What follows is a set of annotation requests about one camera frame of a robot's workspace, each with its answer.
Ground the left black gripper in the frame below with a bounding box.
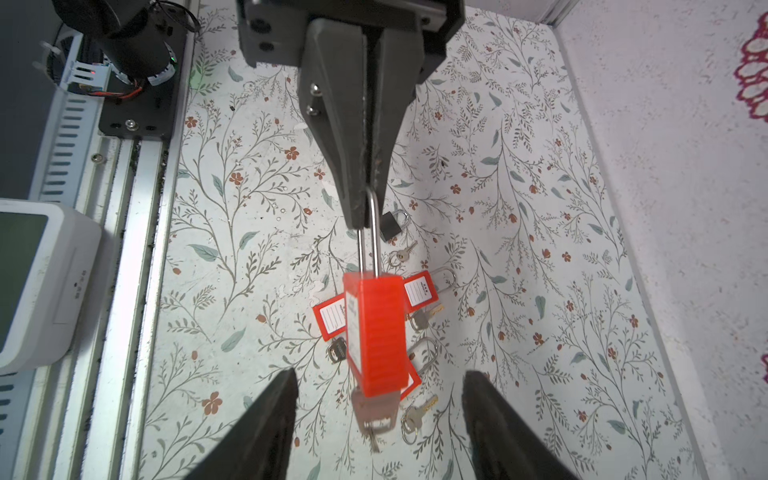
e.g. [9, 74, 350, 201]
[236, 0, 465, 230]

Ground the brass silver key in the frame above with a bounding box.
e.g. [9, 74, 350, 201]
[409, 303, 445, 332]

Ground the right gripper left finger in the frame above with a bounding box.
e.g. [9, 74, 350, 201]
[186, 369, 299, 480]

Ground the loose brass key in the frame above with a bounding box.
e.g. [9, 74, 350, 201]
[401, 394, 439, 446]

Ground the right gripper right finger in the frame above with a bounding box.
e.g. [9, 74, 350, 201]
[462, 370, 575, 479]

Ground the white tablet device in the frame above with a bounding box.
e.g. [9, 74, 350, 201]
[1, 198, 102, 375]

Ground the red padlock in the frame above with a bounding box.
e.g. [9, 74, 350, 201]
[312, 294, 346, 341]
[400, 337, 439, 401]
[404, 266, 458, 314]
[343, 187, 409, 398]

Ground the small black padlock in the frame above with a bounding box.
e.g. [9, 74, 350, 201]
[380, 209, 411, 242]

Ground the silver key with ring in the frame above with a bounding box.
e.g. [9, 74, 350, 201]
[387, 241, 418, 268]

